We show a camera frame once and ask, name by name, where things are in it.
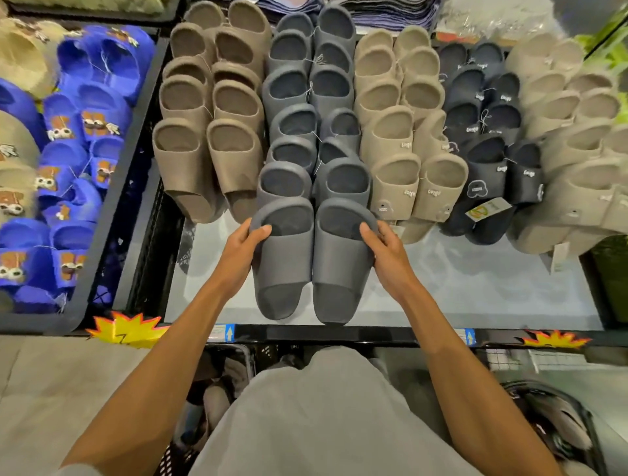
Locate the person's light grey shirt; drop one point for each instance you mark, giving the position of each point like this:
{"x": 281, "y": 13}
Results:
{"x": 319, "y": 417}

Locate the green cardboard box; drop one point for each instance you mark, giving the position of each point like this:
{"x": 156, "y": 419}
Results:
{"x": 613, "y": 279}

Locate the person's right hand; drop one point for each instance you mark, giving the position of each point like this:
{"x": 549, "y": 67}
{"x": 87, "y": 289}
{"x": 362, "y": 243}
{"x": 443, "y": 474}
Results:
{"x": 392, "y": 265}

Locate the rows of beige cartoon slippers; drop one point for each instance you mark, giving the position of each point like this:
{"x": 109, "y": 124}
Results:
{"x": 19, "y": 59}

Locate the display of taupe slides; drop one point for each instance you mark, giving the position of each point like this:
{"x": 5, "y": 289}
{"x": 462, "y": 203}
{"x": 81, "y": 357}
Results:
{"x": 186, "y": 98}

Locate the person's left forearm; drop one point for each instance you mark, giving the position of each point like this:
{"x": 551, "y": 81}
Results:
{"x": 147, "y": 392}

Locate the column of black slippers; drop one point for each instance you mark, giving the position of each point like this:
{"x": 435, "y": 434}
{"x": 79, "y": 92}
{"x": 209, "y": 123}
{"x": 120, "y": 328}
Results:
{"x": 485, "y": 166}

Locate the black basket with square holes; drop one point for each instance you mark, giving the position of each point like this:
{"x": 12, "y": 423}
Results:
{"x": 216, "y": 392}

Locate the person's left hand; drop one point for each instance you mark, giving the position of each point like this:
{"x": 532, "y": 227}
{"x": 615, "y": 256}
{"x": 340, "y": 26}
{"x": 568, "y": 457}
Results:
{"x": 240, "y": 260}

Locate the black side display bin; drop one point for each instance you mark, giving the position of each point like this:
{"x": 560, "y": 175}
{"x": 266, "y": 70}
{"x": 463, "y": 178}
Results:
{"x": 118, "y": 196}

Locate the person's right forearm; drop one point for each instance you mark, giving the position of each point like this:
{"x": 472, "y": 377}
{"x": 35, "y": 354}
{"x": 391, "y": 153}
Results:
{"x": 481, "y": 392}

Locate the display of blue cartoon slides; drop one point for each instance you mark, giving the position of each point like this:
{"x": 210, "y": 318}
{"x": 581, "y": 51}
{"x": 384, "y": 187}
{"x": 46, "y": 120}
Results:
{"x": 73, "y": 162}

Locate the black slipper display shelf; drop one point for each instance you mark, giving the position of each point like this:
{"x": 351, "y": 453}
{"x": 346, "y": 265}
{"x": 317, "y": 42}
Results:
{"x": 392, "y": 336}

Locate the clear plastic wrapped goods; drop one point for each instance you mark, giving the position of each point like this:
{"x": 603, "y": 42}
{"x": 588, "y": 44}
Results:
{"x": 490, "y": 19}

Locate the stack of navy folded textiles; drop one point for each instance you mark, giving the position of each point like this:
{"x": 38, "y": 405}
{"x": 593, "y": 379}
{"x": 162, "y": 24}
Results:
{"x": 382, "y": 12}

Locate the column of grey slippers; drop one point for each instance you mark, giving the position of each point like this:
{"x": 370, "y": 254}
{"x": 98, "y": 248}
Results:
{"x": 289, "y": 93}

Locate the yellow starburst price sticker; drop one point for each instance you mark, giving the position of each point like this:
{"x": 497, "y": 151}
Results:
{"x": 127, "y": 328}
{"x": 554, "y": 339}

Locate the black basket with wavy slots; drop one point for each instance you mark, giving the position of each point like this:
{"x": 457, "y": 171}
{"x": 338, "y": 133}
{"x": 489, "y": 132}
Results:
{"x": 596, "y": 441}

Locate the column of pale cream slippers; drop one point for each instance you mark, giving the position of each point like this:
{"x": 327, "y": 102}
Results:
{"x": 574, "y": 147}

